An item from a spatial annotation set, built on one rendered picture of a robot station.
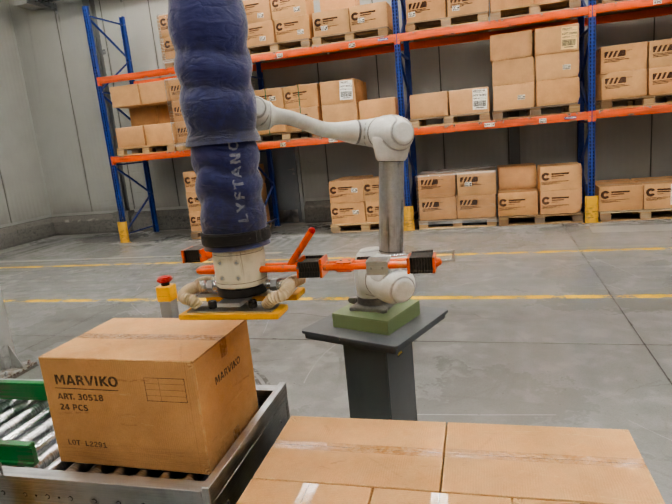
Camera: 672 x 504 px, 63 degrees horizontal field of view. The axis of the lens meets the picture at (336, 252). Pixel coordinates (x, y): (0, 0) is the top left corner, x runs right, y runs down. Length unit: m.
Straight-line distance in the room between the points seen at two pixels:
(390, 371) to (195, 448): 0.96
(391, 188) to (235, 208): 0.72
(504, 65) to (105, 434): 7.69
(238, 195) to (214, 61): 0.39
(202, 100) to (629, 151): 9.08
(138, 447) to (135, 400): 0.17
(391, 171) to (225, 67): 0.81
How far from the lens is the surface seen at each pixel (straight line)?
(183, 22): 1.74
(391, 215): 2.19
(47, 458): 2.38
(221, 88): 1.70
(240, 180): 1.71
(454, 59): 10.11
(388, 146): 2.14
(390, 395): 2.51
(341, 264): 1.70
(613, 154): 10.24
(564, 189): 8.87
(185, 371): 1.82
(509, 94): 8.74
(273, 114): 2.04
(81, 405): 2.12
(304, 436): 2.08
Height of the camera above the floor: 1.59
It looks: 12 degrees down
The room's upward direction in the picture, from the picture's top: 5 degrees counter-clockwise
